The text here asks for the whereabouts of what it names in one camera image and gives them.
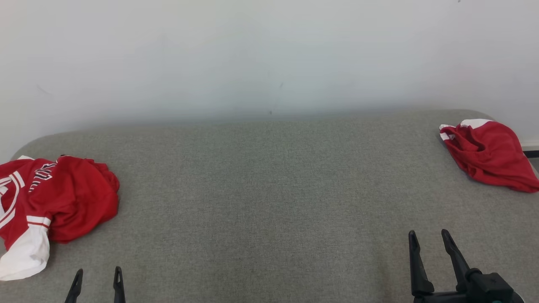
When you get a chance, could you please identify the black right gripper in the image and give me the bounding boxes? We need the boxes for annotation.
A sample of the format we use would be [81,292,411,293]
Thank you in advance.
[408,229,471,303]

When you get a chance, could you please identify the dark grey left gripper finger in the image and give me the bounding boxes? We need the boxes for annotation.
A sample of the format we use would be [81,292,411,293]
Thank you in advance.
[64,269,83,303]
[113,266,126,303]

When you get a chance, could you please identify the red white-striped shorts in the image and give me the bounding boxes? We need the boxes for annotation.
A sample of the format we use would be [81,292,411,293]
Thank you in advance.
[439,119,539,193]

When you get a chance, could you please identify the red white basketball jersey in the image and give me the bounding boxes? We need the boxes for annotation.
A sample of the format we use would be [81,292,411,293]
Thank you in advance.
[0,155,121,281]

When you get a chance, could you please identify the white wall baseboard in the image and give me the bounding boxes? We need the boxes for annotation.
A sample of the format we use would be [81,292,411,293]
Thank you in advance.
[521,140,539,159]

